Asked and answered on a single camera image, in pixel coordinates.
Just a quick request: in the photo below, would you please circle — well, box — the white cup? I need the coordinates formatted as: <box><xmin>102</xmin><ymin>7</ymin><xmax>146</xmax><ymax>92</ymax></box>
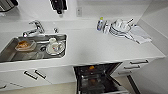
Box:
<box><xmin>45</xmin><ymin>36</ymin><xmax>65</xmax><ymax>56</ymax></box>

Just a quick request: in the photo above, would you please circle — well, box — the blue dish soap bottle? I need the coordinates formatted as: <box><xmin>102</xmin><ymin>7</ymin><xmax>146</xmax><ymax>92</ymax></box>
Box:
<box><xmin>96</xmin><ymin>16</ymin><xmax>105</xmax><ymax>33</ymax></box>

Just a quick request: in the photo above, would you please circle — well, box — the white two-door base cabinet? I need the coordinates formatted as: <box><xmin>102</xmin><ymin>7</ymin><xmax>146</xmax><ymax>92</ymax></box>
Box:
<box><xmin>0</xmin><ymin>64</ymin><xmax>78</xmax><ymax>93</ymax></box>

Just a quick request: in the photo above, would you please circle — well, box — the stainless steel sink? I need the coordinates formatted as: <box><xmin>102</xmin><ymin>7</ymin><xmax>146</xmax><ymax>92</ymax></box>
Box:
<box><xmin>0</xmin><ymin>33</ymin><xmax>68</xmax><ymax>65</ymax></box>

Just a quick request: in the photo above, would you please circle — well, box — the small chrome sink fixture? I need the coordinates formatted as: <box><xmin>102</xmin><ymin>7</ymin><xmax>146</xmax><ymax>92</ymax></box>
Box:
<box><xmin>52</xmin><ymin>26</ymin><xmax>60</xmax><ymax>35</ymax></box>

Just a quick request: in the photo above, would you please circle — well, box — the white wall outlet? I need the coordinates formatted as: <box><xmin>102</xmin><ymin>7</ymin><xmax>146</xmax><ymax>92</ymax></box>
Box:
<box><xmin>75</xmin><ymin>6</ymin><xmax>83</xmax><ymax>18</ymax></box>

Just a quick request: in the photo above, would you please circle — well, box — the stainless steel dishwasher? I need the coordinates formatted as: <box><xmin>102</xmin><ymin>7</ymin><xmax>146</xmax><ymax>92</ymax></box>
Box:
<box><xmin>72</xmin><ymin>62</ymin><xmax>135</xmax><ymax>94</ymax></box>

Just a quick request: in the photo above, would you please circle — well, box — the chrome faucet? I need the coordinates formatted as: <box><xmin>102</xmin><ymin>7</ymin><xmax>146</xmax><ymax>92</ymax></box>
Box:
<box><xmin>22</xmin><ymin>19</ymin><xmax>46</xmax><ymax>38</ymax></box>

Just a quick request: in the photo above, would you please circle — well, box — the dish with orange food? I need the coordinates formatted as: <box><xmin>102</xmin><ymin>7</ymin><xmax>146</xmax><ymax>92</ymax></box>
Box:
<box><xmin>14</xmin><ymin>39</ymin><xmax>37</xmax><ymax>53</ymax></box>

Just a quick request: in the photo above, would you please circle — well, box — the small white bottle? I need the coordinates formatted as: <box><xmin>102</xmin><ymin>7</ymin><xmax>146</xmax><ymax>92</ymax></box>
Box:
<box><xmin>102</xmin><ymin>20</ymin><xmax>111</xmax><ymax>35</ymax></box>

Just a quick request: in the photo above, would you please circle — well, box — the black wall soap dispenser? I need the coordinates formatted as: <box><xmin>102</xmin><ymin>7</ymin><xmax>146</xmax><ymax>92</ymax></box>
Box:
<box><xmin>49</xmin><ymin>0</ymin><xmax>69</xmax><ymax>15</ymax></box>

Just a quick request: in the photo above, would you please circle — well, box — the narrow white drawer unit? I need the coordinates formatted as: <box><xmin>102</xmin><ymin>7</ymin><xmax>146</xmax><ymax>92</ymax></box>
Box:
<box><xmin>114</xmin><ymin>58</ymin><xmax>151</xmax><ymax>79</ymax></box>

